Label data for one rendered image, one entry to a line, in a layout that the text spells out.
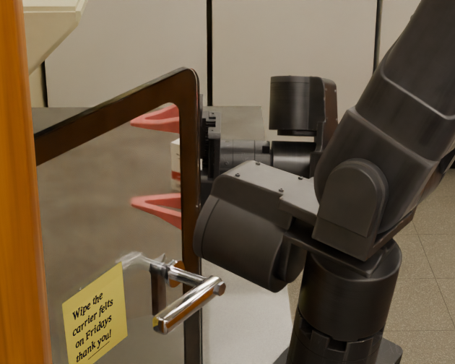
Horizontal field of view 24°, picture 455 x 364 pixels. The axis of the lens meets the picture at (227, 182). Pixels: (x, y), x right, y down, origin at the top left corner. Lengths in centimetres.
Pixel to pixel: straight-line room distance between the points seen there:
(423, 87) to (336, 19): 334
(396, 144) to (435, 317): 266
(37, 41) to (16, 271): 14
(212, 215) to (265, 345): 69
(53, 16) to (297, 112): 51
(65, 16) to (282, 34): 327
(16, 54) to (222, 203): 17
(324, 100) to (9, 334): 56
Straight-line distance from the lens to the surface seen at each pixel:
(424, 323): 320
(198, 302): 92
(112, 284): 89
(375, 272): 63
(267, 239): 64
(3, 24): 57
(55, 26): 65
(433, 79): 57
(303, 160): 112
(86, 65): 395
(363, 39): 394
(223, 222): 65
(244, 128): 200
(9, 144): 60
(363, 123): 59
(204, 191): 112
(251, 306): 142
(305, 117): 112
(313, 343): 66
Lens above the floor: 168
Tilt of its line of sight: 25 degrees down
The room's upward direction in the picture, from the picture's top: straight up
